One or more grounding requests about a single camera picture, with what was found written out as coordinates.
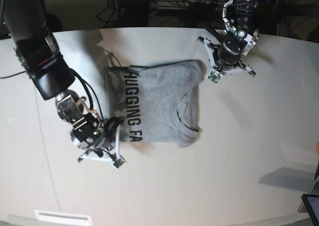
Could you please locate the grey T-shirt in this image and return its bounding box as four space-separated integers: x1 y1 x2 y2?
104 60 205 148

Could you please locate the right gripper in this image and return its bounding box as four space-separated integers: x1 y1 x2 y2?
85 117 123 159

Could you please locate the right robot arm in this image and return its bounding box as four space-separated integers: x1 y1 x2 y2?
0 0 123 164

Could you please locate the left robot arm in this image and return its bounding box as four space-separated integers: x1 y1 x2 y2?
206 0 259 75

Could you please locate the white power strip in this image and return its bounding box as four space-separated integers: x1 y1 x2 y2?
156 0 223 11

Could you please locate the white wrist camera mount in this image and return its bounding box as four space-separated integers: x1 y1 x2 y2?
197 36 256 85
77 126 126 170

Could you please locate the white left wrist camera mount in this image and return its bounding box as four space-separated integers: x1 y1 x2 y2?
197 36 256 85

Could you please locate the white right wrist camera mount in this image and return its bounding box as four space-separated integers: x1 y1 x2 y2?
77 126 126 170

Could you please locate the black tablet screen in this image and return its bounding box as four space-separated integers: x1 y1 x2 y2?
302 194 319 226

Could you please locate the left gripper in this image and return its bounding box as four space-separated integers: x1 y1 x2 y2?
214 43 242 68

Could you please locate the white label on table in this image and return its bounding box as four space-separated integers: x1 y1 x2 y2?
34 210 92 223

